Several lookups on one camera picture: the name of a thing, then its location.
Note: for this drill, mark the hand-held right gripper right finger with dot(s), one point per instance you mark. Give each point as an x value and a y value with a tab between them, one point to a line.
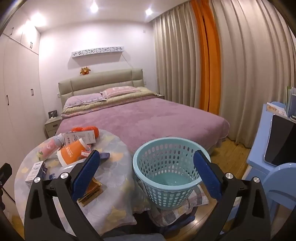
208	177

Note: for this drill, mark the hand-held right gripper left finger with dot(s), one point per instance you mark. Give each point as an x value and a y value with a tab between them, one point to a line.
85	172

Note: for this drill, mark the white paper cup red print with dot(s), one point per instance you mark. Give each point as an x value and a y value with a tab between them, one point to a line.
86	153

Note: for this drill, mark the orange and white bottle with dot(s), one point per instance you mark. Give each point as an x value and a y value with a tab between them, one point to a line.
70	153

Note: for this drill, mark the small white box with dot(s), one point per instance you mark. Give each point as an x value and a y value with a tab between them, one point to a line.
34	171

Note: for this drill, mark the white carton with blue print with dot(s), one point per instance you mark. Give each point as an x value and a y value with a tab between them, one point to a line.
79	137

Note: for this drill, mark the light blue plastic basket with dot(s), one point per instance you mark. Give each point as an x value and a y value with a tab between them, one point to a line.
171	180

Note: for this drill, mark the pink bottle with white cap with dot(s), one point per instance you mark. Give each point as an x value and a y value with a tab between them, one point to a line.
49	148

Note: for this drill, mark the brown paper packets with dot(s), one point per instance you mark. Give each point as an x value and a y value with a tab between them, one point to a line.
92	194

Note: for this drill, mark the small dark blue item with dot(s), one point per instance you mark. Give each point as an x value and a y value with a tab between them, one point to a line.
104	156

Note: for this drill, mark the orange plush toy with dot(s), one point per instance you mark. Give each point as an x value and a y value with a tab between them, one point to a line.
89	129

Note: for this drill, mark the light blue desk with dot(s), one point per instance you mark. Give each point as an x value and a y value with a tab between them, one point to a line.
256	143

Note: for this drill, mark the plaid cushion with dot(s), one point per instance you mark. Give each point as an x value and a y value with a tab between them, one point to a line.
161	217

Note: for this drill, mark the purple pillow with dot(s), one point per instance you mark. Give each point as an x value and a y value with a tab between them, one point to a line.
83	99

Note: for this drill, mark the light blue plastic chair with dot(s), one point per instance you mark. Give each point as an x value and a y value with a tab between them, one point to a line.
282	185

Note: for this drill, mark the white wardrobe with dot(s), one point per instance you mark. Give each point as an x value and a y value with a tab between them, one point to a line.
18	97

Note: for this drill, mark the dark tablet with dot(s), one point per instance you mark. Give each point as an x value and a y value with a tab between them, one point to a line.
281	139

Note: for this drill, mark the bed with purple cover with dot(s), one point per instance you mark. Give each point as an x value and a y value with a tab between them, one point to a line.
150	118

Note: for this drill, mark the folded beige quilt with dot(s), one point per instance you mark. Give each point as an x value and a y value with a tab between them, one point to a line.
129	98

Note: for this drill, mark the pink pillow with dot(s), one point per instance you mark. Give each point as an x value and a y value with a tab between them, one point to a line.
119	91

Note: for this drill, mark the beige padded headboard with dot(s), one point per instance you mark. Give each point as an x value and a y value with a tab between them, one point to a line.
99	81

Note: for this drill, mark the orange and white booklet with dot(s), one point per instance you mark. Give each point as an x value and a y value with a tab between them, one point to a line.
276	110

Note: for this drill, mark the small brown plush toy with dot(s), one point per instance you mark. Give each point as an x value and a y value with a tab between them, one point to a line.
85	71

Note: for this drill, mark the orange curtain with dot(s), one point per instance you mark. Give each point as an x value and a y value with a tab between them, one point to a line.
209	69

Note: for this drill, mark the beige curtain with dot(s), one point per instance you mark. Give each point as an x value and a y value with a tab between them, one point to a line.
175	62
249	76

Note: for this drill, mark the upright books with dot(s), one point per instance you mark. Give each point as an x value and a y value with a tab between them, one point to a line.
291	102

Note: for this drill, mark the ceiling spotlight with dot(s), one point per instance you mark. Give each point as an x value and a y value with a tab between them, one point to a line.
93	7
148	11

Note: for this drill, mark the small photo frame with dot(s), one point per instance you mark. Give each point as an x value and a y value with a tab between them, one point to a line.
52	114

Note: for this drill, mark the white patterned wall shelf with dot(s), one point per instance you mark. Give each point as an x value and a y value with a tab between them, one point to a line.
98	51

